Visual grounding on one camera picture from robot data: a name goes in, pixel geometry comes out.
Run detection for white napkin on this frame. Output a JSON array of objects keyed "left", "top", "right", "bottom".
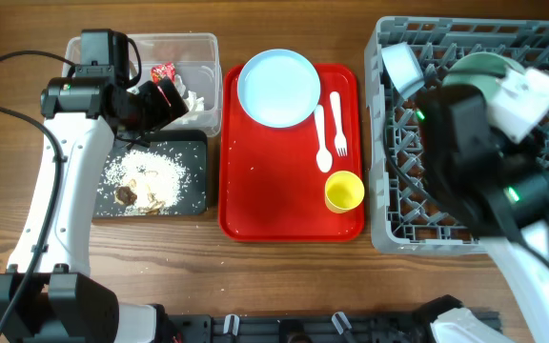
[{"left": 133, "top": 73, "right": 207, "bottom": 115}]

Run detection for white rice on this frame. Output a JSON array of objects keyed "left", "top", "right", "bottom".
[{"left": 95, "top": 142, "right": 207, "bottom": 215}]

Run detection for brown food scraps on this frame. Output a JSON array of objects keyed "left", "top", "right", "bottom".
[{"left": 114, "top": 179, "right": 166, "bottom": 215}]

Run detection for light blue plate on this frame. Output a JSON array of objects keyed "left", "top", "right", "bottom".
[{"left": 236, "top": 49, "right": 321, "bottom": 129}]

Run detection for light blue food bowl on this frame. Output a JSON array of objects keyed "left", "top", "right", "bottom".
[{"left": 382, "top": 42, "right": 424, "bottom": 100}]

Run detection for mint green bowl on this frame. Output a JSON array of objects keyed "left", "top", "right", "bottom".
[{"left": 442, "top": 52, "right": 525, "bottom": 93}]

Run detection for red snack wrapper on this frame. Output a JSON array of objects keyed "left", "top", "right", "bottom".
[{"left": 151, "top": 62, "right": 176, "bottom": 106}]

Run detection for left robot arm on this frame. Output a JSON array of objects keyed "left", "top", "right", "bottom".
[{"left": 0, "top": 29, "right": 188, "bottom": 342}]

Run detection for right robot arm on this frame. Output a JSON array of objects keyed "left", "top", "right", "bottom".
[{"left": 416, "top": 85, "right": 549, "bottom": 342}]

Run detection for black waste tray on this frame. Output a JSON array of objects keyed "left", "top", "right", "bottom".
[{"left": 91, "top": 129, "right": 209, "bottom": 220}]

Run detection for grey dishwasher rack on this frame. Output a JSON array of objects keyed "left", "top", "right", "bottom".
[{"left": 364, "top": 16, "right": 549, "bottom": 255}]

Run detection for clear plastic bin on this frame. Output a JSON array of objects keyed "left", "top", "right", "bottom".
[{"left": 62, "top": 32, "right": 223, "bottom": 138}]

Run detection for red serving tray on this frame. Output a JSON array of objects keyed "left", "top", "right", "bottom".
[{"left": 218, "top": 66, "right": 365, "bottom": 243}]

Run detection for white plastic spoon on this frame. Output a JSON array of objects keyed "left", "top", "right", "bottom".
[{"left": 314, "top": 105, "right": 333, "bottom": 172}]

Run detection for white plastic fork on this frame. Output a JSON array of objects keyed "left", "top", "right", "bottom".
[{"left": 330, "top": 91, "right": 348, "bottom": 157}]

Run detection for yellow plastic cup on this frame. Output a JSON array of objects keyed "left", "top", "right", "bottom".
[{"left": 324, "top": 171, "right": 365, "bottom": 213}]

